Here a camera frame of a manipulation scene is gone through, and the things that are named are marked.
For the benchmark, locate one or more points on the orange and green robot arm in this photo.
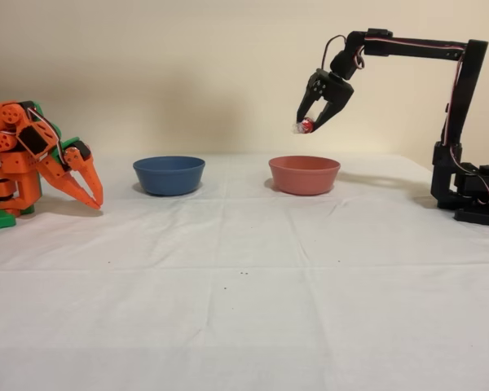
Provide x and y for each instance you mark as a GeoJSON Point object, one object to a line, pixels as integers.
{"type": "Point", "coordinates": [8, 163]}

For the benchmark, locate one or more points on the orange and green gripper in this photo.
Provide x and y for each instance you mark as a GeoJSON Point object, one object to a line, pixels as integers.
{"type": "Point", "coordinates": [74, 164]}

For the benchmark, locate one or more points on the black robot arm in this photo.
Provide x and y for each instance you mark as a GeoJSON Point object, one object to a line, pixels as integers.
{"type": "Point", "coordinates": [464, 102]}

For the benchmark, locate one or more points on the red bowl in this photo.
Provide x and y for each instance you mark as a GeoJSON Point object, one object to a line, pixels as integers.
{"type": "Point", "coordinates": [304, 177]}

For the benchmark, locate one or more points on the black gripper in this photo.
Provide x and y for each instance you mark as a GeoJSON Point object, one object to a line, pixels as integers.
{"type": "Point", "coordinates": [333, 89]}

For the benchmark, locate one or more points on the red candy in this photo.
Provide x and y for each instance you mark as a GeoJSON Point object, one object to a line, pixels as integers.
{"type": "Point", "coordinates": [307, 125]}

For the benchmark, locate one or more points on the white tablecloth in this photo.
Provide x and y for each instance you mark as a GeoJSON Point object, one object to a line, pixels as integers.
{"type": "Point", "coordinates": [228, 317]}

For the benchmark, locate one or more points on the blue bowl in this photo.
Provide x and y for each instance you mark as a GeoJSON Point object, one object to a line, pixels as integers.
{"type": "Point", "coordinates": [169, 177]}

